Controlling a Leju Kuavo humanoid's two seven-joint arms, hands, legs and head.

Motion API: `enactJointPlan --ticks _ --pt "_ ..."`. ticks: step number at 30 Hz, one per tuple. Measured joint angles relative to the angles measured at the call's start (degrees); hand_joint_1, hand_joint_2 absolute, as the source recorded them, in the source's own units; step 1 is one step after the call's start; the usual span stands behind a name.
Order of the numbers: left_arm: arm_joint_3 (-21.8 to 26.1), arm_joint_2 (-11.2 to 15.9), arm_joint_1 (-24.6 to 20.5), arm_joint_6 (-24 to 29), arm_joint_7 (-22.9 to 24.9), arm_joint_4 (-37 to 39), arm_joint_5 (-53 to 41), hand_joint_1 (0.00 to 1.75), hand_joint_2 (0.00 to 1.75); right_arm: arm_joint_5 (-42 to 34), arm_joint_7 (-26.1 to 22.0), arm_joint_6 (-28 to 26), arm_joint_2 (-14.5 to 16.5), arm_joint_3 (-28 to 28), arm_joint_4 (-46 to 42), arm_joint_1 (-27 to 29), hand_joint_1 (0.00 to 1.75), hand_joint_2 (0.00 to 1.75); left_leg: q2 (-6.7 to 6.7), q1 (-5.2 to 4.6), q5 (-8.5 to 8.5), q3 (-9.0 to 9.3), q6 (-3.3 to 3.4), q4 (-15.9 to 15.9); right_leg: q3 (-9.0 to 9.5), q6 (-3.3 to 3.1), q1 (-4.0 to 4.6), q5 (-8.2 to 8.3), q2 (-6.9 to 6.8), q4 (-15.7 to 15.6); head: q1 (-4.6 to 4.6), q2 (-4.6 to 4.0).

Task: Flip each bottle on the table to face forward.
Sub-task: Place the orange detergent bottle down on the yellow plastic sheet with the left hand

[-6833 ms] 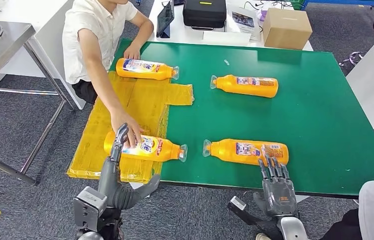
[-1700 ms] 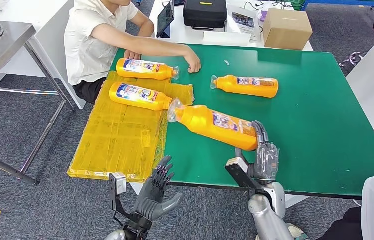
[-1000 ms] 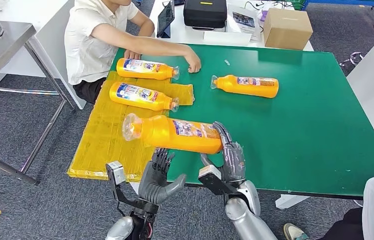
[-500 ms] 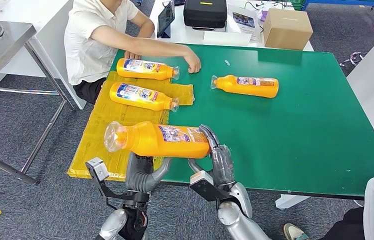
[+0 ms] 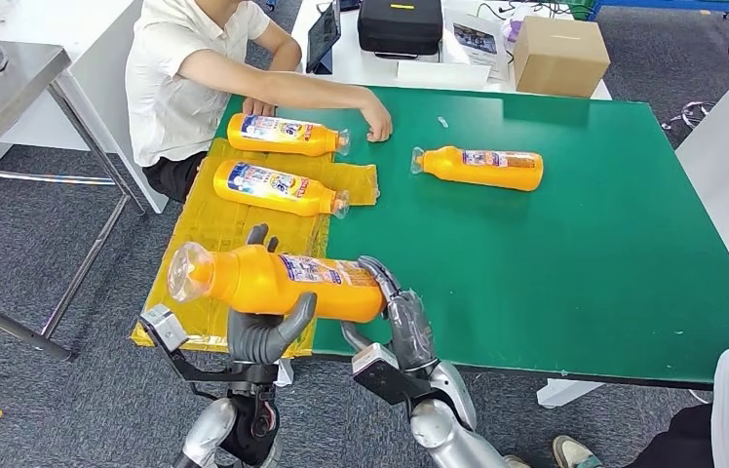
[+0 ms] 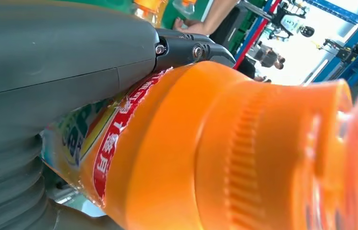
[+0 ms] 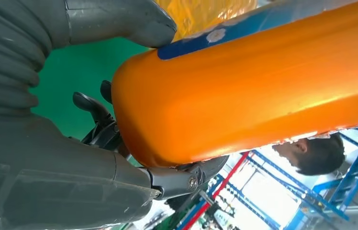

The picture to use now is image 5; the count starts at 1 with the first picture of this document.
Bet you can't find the person's left hand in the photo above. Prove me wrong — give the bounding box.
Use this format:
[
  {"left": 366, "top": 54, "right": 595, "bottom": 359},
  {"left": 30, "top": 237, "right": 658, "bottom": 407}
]
[{"left": 242, "top": 97, "right": 278, "bottom": 119}]

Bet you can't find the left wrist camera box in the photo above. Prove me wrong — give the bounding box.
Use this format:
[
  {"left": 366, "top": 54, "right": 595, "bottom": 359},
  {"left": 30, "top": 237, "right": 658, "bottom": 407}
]
[{"left": 139, "top": 304, "right": 190, "bottom": 353}]

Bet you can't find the white desk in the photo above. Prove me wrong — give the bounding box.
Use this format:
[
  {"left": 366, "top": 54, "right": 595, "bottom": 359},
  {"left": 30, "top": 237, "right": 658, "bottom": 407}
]
[{"left": 287, "top": 0, "right": 614, "bottom": 101}]

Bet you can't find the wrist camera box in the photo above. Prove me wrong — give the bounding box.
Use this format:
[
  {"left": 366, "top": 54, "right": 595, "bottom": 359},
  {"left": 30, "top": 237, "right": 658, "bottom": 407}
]
[
  {"left": 139, "top": 304, "right": 190, "bottom": 353},
  {"left": 351, "top": 342, "right": 434, "bottom": 407}
]

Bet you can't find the person's right hand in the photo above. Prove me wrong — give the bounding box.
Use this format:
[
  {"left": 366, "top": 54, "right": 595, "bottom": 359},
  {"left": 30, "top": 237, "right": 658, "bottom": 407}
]
[{"left": 359, "top": 97, "right": 394, "bottom": 144}]

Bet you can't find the orange detergent bottle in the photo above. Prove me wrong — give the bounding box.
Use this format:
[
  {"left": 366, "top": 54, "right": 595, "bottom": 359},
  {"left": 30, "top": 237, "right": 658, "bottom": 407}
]
[
  {"left": 410, "top": 145, "right": 545, "bottom": 192},
  {"left": 212, "top": 159, "right": 351, "bottom": 219},
  {"left": 226, "top": 112, "right": 352, "bottom": 158},
  {"left": 167, "top": 242, "right": 388, "bottom": 325}
]

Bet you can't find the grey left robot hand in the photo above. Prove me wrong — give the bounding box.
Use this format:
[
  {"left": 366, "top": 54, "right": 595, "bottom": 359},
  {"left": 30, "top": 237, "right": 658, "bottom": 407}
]
[{"left": 227, "top": 222, "right": 319, "bottom": 367}]

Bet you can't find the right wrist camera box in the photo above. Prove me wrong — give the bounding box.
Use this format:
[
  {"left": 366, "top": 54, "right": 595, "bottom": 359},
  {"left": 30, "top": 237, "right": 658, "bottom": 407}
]
[{"left": 351, "top": 342, "right": 434, "bottom": 407}]

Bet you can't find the black tablet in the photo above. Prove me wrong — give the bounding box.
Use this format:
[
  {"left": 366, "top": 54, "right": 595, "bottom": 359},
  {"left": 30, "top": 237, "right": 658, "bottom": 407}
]
[{"left": 306, "top": 0, "right": 344, "bottom": 75}]

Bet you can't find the brown cardboard box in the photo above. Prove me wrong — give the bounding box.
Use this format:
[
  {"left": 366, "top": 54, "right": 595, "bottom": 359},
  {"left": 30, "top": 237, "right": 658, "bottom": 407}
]
[{"left": 513, "top": 15, "right": 612, "bottom": 98}]

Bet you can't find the black carrying case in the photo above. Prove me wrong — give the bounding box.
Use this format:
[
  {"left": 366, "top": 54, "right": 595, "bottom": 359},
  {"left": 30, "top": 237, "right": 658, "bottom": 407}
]
[{"left": 358, "top": 0, "right": 445, "bottom": 60}]

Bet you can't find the printed booklet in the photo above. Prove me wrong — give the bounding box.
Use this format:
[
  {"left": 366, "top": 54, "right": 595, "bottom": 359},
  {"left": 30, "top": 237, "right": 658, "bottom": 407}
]
[{"left": 444, "top": 13, "right": 511, "bottom": 82}]

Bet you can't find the yellow taped cardboard sheet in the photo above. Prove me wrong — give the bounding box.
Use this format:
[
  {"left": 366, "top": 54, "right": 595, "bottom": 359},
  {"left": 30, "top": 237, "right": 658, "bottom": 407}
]
[{"left": 132, "top": 136, "right": 381, "bottom": 359}]

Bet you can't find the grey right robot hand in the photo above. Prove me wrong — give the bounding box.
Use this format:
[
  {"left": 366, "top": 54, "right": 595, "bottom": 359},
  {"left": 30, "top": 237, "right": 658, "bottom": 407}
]
[{"left": 340, "top": 255, "right": 440, "bottom": 376}]

